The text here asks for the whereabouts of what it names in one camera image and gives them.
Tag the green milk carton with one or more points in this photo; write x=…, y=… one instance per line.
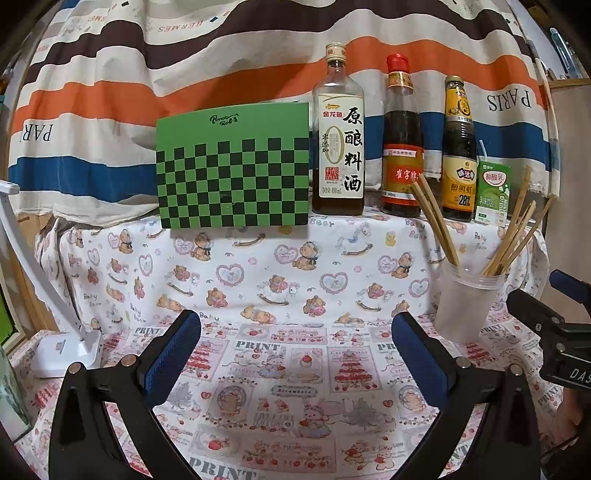
x=493, y=191

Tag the wooden chopstick pair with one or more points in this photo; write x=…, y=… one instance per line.
x=427, y=201

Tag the brown cabinet panel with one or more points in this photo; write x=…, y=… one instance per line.
x=568, y=224

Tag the clear plastic cup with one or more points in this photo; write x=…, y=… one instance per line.
x=465, y=301

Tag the patterned table cloth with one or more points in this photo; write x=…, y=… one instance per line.
x=295, y=375

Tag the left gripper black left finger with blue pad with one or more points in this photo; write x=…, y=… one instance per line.
x=83, y=443

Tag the clear cooking wine bottle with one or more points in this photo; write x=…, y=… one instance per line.
x=338, y=131

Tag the striped Paris cloth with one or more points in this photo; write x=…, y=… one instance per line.
x=93, y=81

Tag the white desk lamp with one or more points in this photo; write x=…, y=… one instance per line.
x=75, y=345

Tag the wooden chopsticks in cup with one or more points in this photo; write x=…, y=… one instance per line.
x=516, y=239

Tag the blue plastic bottle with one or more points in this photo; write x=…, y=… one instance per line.
x=564, y=53

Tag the green checkered box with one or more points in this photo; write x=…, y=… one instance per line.
x=236, y=166

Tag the red cap vinegar bottle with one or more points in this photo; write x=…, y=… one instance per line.
x=403, y=141

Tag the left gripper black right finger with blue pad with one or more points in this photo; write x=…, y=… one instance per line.
x=506, y=444

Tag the yellow label oyster sauce bottle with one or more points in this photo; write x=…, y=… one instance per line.
x=459, y=149

